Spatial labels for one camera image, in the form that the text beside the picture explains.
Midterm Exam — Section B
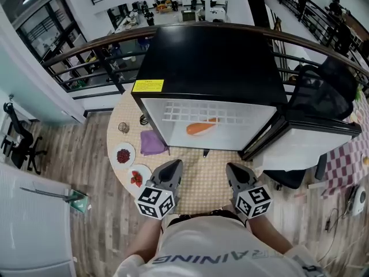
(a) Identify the person's left forearm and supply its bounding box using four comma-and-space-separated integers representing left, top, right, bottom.
123, 216, 164, 264

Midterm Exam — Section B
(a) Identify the purple cloth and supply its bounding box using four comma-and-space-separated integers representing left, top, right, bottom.
140, 129, 170, 157

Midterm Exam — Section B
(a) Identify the orange carrot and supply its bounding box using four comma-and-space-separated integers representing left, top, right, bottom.
186, 117, 220, 137

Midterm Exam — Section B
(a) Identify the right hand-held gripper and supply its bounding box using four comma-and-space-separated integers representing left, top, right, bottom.
225, 162, 273, 220

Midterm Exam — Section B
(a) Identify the green low cabinet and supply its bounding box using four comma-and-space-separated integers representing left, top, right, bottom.
180, 9, 197, 23

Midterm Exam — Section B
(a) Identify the white strawberry plate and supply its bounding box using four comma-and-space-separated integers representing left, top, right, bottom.
126, 163, 153, 197

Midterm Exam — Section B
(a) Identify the person's white t-shirt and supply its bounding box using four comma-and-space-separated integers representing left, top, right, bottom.
114, 214, 331, 277

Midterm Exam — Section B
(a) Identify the grey broom handle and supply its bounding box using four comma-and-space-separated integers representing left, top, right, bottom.
19, 186, 73, 202

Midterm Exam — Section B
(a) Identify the green dustpan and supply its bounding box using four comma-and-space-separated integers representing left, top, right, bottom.
68, 190, 89, 214

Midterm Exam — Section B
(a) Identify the thin black floor cable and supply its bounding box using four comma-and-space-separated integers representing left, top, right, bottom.
316, 207, 351, 265

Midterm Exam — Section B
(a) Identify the red checkered tablecloth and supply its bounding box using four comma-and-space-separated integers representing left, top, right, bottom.
321, 96, 369, 199

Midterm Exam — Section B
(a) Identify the person's right forearm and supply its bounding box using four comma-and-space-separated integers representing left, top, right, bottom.
246, 214, 295, 255

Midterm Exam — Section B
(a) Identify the white dish rack tray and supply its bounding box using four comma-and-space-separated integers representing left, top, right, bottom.
131, 24, 363, 172

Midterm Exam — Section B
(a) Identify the yellow checkered tablecloth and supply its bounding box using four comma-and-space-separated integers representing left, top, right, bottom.
106, 90, 265, 216

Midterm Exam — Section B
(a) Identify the white round appliance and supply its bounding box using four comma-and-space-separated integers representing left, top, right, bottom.
347, 184, 367, 217

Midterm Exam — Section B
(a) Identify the pile of red beans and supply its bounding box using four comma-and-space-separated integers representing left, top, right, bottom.
116, 148, 131, 164

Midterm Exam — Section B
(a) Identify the white bean plate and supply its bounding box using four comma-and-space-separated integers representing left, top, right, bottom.
112, 141, 137, 171

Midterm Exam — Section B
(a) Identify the white wire shelf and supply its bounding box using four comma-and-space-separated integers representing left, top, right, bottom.
161, 100, 252, 126

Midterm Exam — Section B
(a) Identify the yellow warning label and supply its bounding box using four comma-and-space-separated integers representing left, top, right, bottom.
131, 79, 165, 93

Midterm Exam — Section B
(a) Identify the black metal railing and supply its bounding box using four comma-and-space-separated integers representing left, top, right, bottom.
41, 21, 369, 93

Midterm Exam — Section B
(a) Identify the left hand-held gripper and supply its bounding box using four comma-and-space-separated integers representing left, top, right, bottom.
134, 159, 185, 220

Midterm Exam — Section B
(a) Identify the black mesh office chair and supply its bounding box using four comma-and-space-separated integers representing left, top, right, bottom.
263, 55, 360, 190

